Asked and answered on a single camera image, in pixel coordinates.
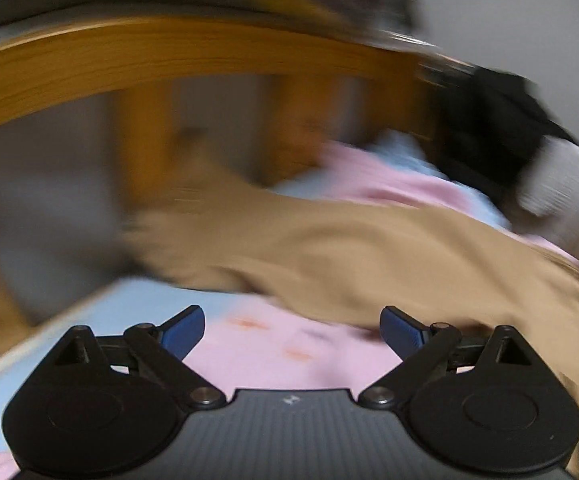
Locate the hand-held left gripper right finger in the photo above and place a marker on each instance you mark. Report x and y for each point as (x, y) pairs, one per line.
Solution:
(400, 331)

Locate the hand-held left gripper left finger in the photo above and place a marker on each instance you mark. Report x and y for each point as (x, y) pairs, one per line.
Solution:
(185, 329)

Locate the tan garment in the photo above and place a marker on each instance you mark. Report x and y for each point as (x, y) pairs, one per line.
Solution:
(369, 260)

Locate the pink blanket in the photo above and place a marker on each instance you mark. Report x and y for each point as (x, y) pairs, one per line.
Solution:
(279, 355)

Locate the white towel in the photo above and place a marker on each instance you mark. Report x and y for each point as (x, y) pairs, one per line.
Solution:
(562, 185)

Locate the black hanging clothing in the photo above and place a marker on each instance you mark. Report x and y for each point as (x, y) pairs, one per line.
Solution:
(484, 120)

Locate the wooden bed frame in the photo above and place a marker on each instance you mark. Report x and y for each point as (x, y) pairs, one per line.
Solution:
(169, 55)

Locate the shiny metal rail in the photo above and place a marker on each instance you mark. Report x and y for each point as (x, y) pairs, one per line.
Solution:
(429, 55)

